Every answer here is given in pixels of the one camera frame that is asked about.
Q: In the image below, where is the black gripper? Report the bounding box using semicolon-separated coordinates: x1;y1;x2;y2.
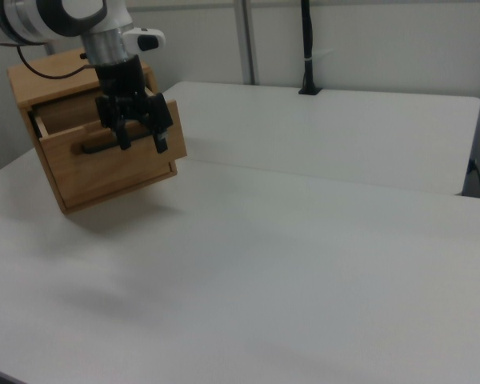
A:
93;54;174;155

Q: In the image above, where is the wooden drawer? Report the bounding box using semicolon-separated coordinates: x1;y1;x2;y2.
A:
28;98;188;210

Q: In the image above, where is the black wall power cable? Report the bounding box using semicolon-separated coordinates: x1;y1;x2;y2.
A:
466;158;480;198

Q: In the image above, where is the grey metal frame post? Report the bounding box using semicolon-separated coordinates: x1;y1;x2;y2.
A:
233;0;262;86

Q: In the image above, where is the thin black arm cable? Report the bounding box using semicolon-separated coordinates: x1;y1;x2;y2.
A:
17;44;96;80

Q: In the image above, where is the black metal drawer handle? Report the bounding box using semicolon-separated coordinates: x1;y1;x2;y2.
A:
80;133;123;155

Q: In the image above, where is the black table clamp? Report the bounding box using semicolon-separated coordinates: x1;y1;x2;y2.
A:
297;0;323;96

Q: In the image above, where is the wooden drawer cabinet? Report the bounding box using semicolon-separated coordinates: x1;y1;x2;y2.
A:
6;46;178;216

